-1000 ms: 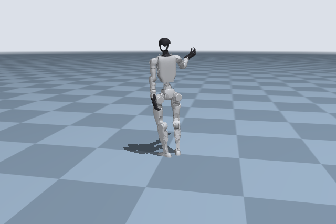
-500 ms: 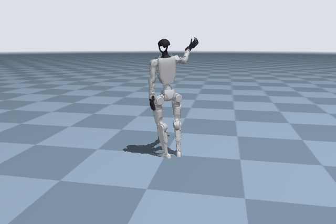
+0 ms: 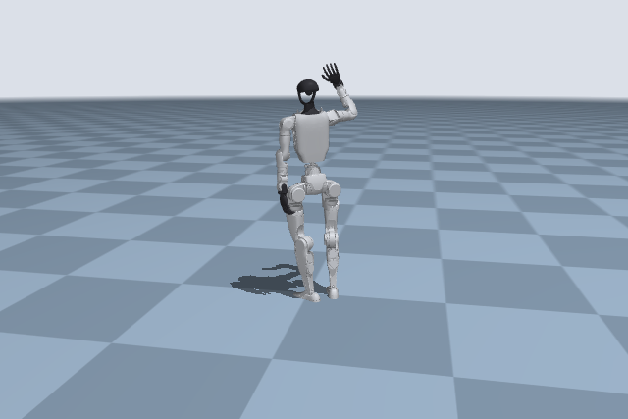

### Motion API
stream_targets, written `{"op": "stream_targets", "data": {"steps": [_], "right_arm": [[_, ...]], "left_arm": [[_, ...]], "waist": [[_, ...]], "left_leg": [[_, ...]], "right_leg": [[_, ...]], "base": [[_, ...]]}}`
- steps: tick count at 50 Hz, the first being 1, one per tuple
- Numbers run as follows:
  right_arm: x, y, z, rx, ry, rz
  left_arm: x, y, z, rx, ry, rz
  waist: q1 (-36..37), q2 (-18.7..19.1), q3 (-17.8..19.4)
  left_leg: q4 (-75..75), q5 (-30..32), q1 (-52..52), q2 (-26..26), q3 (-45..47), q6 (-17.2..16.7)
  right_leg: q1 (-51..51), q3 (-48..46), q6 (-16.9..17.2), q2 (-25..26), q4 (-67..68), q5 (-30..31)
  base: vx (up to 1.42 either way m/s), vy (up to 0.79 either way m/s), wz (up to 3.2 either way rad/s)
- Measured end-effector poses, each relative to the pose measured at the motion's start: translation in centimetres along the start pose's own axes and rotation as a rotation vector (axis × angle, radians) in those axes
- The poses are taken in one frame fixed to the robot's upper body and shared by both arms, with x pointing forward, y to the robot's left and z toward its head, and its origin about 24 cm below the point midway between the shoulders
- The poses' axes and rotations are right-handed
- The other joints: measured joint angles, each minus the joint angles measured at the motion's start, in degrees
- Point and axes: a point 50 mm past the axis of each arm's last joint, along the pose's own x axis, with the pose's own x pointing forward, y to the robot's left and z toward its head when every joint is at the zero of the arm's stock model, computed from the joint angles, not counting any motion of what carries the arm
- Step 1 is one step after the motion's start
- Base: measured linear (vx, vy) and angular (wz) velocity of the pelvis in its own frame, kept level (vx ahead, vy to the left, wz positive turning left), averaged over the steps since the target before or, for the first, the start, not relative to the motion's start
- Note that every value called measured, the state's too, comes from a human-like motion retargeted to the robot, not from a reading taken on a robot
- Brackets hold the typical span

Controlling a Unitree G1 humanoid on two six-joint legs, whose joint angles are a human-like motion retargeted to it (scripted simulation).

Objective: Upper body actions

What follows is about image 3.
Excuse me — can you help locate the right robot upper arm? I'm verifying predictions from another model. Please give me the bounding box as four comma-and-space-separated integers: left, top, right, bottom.
327, 107, 357, 126

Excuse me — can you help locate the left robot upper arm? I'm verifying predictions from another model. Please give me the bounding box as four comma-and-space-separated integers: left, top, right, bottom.
278, 116, 295, 161

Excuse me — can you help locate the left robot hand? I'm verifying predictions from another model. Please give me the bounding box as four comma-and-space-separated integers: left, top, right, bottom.
278, 183, 295, 215

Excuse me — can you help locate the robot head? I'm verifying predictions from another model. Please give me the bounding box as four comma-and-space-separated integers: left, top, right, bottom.
297, 79, 321, 115

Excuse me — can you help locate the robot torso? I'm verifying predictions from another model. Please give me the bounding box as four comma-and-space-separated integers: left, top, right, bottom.
292, 107, 330, 195

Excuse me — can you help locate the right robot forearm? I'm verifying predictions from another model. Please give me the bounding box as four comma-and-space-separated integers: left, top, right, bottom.
336, 84, 357, 115

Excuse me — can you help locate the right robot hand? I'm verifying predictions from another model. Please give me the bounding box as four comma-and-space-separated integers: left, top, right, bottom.
321, 63, 343, 90

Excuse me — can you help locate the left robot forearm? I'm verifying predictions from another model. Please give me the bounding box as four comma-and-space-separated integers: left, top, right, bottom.
276, 150, 288, 191

